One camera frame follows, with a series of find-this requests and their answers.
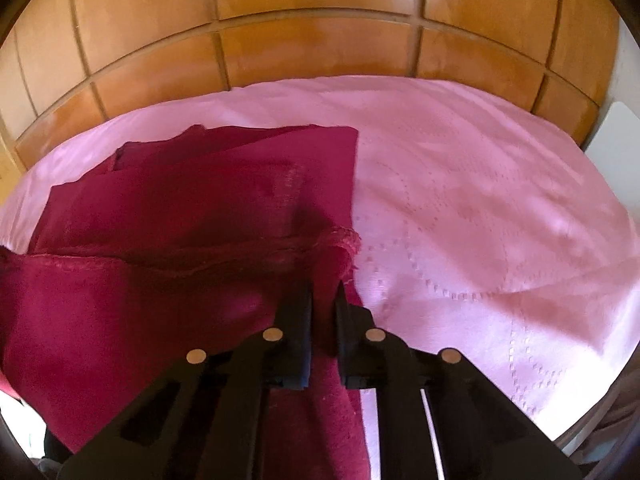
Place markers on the maroon garment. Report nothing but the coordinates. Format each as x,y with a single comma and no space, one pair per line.
175,210

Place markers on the white bed sheet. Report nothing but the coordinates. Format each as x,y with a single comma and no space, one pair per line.
20,420

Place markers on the pink bedspread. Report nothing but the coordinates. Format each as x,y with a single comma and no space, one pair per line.
475,200

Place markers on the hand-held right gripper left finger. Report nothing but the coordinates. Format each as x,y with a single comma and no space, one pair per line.
300,340

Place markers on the white panel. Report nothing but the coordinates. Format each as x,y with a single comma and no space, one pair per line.
612,135

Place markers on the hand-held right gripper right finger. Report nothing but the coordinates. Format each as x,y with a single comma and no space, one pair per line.
347,345

